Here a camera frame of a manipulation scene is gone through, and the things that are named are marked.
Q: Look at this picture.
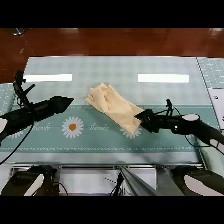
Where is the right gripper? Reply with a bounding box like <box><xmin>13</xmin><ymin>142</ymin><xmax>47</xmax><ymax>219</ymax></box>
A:
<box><xmin>142</xmin><ymin>109</ymin><xmax>178</xmax><ymax>134</ymax></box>

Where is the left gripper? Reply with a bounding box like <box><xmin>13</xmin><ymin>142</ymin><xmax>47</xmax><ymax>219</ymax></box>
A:
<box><xmin>32</xmin><ymin>95</ymin><xmax>68</xmax><ymax>121</ymax></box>

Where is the cream T-shirt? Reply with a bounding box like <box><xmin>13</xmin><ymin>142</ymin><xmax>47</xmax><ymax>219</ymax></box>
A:
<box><xmin>84</xmin><ymin>82</ymin><xmax>146</xmax><ymax>137</ymax></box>

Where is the pale green garment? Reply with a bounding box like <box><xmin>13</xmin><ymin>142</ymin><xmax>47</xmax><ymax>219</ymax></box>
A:
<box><xmin>201</xmin><ymin>146</ymin><xmax>224</xmax><ymax>169</ymax></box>

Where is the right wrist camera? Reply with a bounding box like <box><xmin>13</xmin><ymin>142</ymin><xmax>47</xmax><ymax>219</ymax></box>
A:
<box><xmin>164</xmin><ymin>98</ymin><xmax>175</xmax><ymax>118</ymax></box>

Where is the black cable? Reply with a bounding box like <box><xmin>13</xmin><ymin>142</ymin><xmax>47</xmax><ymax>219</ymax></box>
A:
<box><xmin>0</xmin><ymin>111</ymin><xmax>36</xmax><ymax>167</ymax></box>
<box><xmin>110</xmin><ymin>171</ymin><xmax>126</xmax><ymax>197</ymax></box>

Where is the silver frame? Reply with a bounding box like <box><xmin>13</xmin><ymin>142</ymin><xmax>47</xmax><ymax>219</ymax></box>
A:
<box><xmin>0</xmin><ymin>162</ymin><xmax>224</xmax><ymax>197</ymax></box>

